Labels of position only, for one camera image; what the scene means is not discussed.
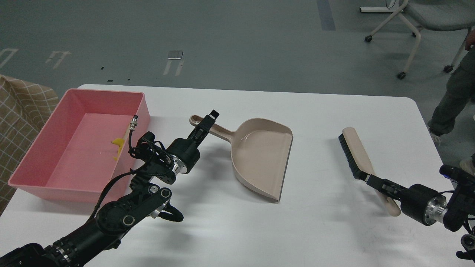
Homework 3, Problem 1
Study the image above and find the beige plastic dustpan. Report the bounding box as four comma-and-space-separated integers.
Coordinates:
209, 118, 293, 202

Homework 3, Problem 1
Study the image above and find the white desk base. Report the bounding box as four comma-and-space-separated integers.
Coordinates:
358, 0, 403, 14

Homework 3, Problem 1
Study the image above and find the yellow sponge piece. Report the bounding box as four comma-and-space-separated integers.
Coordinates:
111, 138, 125, 162

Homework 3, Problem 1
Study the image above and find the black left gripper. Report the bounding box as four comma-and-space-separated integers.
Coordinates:
166, 110, 220, 175

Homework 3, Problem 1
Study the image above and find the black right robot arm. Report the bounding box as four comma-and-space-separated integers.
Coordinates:
353, 165, 475, 261

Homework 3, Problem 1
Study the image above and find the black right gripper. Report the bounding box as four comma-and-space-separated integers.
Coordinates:
360, 174, 447, 226

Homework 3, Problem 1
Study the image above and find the silver floor socket plate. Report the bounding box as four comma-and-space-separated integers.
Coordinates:
167, 50, 184, 60

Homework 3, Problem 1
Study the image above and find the beige checkered cloth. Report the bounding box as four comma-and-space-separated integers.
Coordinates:
0, 75, 59, 213

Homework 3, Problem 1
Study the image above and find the grey office chair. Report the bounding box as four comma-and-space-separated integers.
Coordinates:
364, 0, 475, 80

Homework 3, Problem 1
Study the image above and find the person leg with shoe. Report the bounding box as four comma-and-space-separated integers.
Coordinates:
427, 29, 475, 144

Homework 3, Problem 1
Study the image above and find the pink plastic bin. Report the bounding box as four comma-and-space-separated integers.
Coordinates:
8, 89, 150, 204

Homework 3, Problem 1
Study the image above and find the beige hand brush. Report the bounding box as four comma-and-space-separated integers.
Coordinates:
338, 127, 402, 217

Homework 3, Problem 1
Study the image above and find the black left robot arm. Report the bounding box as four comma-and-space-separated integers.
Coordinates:
1, 110, 219, 267

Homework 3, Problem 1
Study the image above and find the bread slice piece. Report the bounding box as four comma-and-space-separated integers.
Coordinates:
123, 128, 131, 142

